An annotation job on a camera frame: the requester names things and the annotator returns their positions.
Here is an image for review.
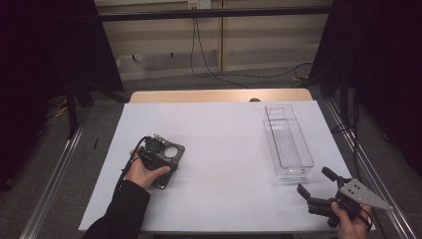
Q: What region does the wooden table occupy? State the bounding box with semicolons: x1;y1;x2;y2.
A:
128;88;314;104

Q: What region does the black horizontal bar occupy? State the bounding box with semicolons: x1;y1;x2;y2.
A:
98;5;332;23

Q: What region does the black curtain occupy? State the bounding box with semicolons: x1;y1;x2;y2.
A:
0;0;125;190
308;0;422;177

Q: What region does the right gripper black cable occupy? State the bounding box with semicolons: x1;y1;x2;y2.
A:
357;207;374;233

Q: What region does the white table cover board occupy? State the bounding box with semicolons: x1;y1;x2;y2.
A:
78;100;376;233

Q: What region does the person's right hand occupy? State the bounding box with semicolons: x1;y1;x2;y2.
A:
330;201;373;239

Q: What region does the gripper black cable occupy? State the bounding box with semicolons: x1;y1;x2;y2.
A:
357;207;374;233
113;135;150;191

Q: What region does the person's left hand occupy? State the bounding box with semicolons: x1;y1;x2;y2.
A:
125;148;172;190

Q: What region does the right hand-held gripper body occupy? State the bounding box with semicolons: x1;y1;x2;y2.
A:
308;177;393;229

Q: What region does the dark patterned phone case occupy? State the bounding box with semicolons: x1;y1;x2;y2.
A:
137;133;186;191

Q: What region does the metal floor rail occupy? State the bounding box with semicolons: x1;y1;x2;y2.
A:
19;109;92;239
326;99;420;239

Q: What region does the white wall outlet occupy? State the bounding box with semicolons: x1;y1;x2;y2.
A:
187;0;212;10

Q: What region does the black metal stand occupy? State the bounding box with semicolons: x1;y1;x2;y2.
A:
64;79;130;140
326;74;361;133

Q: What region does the clear plastic box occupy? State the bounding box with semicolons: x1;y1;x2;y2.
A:
263;104;316;182

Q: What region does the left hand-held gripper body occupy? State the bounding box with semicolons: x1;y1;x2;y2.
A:
137;133;174;171

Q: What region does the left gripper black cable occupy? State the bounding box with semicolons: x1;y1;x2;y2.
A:
113;135;150;191

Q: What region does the black wall cable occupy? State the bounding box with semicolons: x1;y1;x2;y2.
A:
189;18;315;90

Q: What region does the yellow floor cable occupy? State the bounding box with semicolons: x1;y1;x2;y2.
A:
49;102;70;120

